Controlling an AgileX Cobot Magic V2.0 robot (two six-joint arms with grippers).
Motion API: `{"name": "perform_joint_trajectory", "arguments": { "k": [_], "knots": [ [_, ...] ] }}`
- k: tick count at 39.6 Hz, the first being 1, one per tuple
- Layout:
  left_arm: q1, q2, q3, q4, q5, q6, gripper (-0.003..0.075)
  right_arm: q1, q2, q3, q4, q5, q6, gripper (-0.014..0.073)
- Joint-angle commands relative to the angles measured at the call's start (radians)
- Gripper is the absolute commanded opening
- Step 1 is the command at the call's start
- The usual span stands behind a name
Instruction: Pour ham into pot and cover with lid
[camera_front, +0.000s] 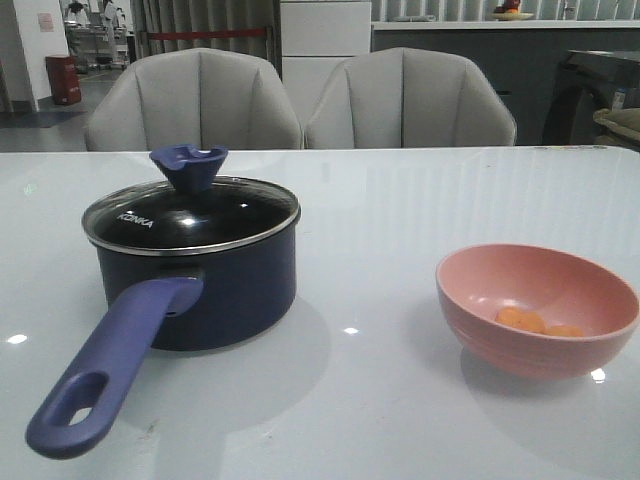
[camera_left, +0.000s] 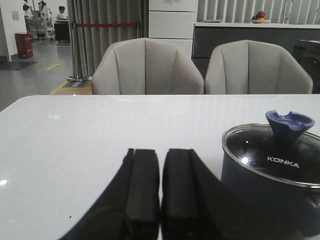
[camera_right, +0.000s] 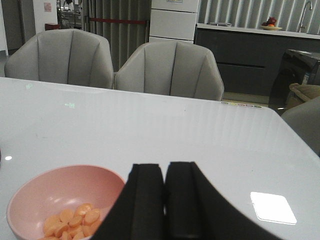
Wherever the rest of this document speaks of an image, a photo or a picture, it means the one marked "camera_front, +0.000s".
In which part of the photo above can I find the dark grey counter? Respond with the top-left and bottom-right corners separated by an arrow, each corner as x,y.
372,20 -> 639,145

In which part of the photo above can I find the dark appliance at right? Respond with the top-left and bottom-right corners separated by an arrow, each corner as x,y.
541,50 -> 639,145

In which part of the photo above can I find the glass lid blue knob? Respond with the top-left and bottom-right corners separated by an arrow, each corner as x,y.
82,144 -> 301,256

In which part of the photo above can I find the red bin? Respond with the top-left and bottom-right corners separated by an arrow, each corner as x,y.
45,55 -> 82,105

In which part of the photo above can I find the red barrier belt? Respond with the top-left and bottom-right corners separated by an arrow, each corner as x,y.
147,28 -> 268,41

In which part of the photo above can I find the pink bowl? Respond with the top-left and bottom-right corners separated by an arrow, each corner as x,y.
436,244 -> 639,380

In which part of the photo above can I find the grey curtain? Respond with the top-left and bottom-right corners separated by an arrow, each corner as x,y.
131,0 -> 282,71

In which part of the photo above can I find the fruit plate on counter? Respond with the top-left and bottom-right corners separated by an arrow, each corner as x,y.
491,0 -> 533,21

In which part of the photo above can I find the orange ham slice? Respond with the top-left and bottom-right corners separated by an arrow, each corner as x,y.
495,307 -> 546,334

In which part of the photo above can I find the white cabinet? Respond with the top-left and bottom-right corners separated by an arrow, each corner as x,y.
279,1 -> 371,124

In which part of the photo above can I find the beige cushion at right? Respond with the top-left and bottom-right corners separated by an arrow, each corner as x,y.
593,108 -> 640,152

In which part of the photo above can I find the grey upholstered chair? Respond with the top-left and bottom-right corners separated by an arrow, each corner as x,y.
84,48 -> 303,152
305,47 -> 517,149

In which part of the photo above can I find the blue saucepan with handle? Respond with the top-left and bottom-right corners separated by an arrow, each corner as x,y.
25,175 -> 302,460

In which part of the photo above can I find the left grey upholstered chair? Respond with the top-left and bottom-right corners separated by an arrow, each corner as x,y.
84,48 -> 303,152

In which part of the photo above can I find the right grey upholstered chair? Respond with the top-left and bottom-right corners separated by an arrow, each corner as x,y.
305,47 -> 517,149

